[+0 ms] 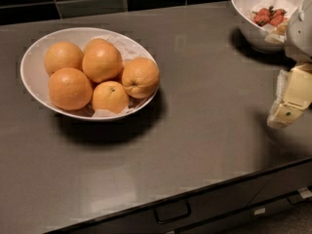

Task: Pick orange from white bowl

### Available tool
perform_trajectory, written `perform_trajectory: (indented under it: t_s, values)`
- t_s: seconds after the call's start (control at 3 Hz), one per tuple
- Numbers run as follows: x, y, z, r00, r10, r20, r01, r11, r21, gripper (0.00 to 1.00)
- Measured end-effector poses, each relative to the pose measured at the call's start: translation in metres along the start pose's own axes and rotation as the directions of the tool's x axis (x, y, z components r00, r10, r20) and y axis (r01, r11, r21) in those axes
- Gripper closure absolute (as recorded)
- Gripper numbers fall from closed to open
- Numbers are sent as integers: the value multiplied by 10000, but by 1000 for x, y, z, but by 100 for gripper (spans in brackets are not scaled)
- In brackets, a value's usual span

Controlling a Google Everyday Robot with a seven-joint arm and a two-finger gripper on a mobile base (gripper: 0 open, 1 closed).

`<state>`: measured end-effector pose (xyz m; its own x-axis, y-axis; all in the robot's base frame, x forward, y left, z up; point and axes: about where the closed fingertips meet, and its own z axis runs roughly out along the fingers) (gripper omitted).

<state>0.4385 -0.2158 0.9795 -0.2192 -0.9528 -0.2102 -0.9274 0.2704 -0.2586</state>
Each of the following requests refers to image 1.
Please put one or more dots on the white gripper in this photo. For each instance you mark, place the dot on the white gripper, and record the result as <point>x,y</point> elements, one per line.
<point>300,33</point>

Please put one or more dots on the white bowl with strawberries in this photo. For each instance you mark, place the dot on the white bowl with strawberries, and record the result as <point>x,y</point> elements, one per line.
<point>257,35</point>

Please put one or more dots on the white bowl with oranges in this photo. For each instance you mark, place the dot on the white bowl with oranges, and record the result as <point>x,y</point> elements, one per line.
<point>32,71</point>

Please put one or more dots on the red strawberries pile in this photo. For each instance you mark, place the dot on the red strawberries pile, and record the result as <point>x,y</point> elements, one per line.
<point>270,16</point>

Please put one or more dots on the small orange front centre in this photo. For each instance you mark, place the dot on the small orange front centre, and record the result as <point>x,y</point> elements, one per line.
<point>111,96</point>

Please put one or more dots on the dark drawer front with handle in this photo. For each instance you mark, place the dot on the dark drawer front with handle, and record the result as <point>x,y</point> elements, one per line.
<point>210,209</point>

